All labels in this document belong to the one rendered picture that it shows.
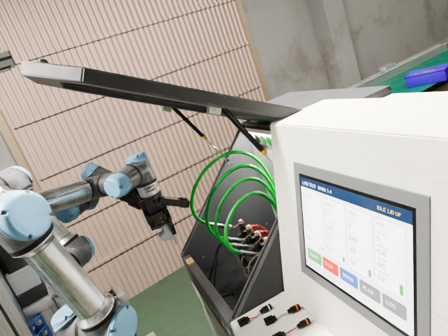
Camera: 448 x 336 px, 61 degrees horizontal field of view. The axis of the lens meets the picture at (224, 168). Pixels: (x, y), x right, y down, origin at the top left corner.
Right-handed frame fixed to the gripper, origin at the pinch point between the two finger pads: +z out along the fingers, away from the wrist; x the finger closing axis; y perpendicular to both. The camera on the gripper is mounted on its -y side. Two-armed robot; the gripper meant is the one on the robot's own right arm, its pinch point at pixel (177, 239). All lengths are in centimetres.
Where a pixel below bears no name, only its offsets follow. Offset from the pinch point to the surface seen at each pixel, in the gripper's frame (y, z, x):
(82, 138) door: 19, -30, -215
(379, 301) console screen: -29, 5, 70
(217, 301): -4.5, 28.2, 4.4
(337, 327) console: -26, 22, 53
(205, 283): -4.9, 28.2, -10.6
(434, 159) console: -38, -28, 84
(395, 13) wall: -412, -29, -291
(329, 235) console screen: -32, -5, 53
